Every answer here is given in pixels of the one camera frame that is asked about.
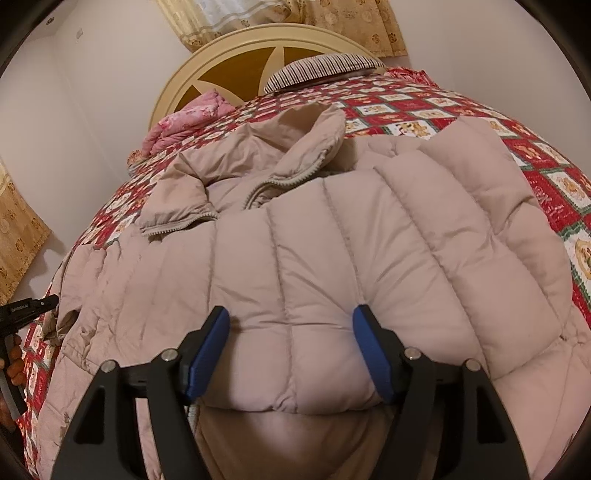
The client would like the red printed bedspread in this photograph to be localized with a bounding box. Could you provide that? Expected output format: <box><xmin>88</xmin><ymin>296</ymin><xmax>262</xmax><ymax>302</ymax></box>
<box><xmin>21</xmin><ymin>67</ymin><xmax>591</xmax><ymax>462</ymax></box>

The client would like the cream round headboard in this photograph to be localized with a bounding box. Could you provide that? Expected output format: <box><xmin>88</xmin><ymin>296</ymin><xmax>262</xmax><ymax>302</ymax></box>
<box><xmin>148</xmin><ymin>23</ymin><xmax>389</xmax><ymax>134</ymax></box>

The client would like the person's left hand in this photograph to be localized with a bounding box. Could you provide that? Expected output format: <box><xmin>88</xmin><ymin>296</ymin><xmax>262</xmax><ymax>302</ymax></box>
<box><xmin>0</xmin><ymin>333</ymin><xmax>27</xmax><ymax>428</ymax></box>

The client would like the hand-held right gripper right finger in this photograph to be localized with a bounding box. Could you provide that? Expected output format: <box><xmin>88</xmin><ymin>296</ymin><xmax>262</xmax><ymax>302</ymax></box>
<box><xmin>352</xmin><ymin>304</ymin><xmax>530</xmax><ymax>480</ymax></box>

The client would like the striped pillow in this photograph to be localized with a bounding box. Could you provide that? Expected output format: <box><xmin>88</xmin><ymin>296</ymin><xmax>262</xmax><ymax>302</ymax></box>
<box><xmin>263</xmin><ymin>53</ymin><xmax>386</xmax><ymax>95</ymax></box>

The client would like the gold patterned curtain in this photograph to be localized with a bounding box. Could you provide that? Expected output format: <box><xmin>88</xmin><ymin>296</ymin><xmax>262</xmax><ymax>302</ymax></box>
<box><xmin>154</xmin><ymin>0</ymin><xmax>409</xmax><ymax>58</ymax></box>
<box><xmin>0</xmin><ymin>157</ymin><xmax>51</xmax><ymax>305</ymax></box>

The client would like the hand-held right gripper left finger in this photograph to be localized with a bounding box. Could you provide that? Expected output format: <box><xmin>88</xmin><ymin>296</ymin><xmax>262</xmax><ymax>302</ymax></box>
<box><xmin>51</xmin><ymin>305</ymin><xmax>230</xmax><ymax>480</ymax></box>

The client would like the beige puffer jacket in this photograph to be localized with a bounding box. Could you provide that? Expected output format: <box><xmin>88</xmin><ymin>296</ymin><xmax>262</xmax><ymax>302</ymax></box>
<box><xmin>37</xmin><ymin>104</ymin><xmax>591</xmax><ymax>480</ymax></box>

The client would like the pink floral quilt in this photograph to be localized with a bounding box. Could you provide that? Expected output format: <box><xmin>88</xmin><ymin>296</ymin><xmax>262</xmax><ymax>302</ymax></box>
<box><xmin>141</xmin><ymin>90</ymin><xmax>236</xmax><ymax>158</ymax></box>

